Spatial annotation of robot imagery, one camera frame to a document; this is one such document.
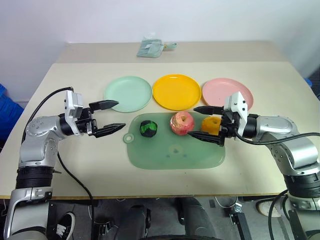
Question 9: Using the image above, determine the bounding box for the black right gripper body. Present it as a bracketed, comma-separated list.
[219, 109, 239, 147]

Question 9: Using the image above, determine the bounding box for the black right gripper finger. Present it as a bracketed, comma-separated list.
[187, 130, 224, 147]
[193, 105, 225, 116]

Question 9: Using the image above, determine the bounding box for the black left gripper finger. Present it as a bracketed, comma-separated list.
[88, 99, 119, 112]
[94, 123, 127, 139]

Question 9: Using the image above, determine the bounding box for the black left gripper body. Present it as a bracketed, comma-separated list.
[74, 106, 99, 137]

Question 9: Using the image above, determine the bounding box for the orange toy food piece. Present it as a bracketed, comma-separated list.
[200, 115, 223, 137]

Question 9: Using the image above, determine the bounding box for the pink plate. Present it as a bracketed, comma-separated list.
[201, 77, 255, 111]

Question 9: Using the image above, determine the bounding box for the mint green plate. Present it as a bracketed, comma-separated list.
[103, 75, 154, 114]

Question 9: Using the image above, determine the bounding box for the yellow plate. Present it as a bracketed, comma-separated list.
[152, 73, 203, 112]

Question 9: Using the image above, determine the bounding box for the dark green toy vegetable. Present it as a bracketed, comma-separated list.
[139, 119, 159, 139]

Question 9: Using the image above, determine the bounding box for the red apple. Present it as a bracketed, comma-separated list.
[169, 111, 196, 137]

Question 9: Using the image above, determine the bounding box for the translucent green cutting mat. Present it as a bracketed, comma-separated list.
[122, 111, 227, 171]

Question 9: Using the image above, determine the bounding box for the folded green cloth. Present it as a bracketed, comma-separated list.
[136, 36, 164, 59]

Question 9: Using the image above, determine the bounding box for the dark rounded shape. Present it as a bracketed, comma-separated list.
[177, 196, 216, 240]

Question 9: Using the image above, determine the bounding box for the white shoe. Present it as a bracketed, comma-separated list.
[255, 199, 284, 218]

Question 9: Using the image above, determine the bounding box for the black sneaker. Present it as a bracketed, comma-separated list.
[55, 212, 77, 237]

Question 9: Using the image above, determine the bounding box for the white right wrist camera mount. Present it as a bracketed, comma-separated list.
[223, 91, 250, 137]

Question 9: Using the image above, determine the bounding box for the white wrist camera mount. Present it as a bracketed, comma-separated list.
[223, 91, 250, 137]
[63, 90, 84, 135]

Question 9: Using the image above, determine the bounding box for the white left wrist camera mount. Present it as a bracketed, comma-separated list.
[63, 90, 84, 135]

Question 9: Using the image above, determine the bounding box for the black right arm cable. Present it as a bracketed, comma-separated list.
[234, 131, 320, 240]

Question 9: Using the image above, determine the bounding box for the white cable loop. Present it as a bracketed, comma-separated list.
[214, 196, 239, 209]

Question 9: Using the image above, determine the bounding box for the black metal bracket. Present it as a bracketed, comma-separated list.
[229, 209, 248, 240]

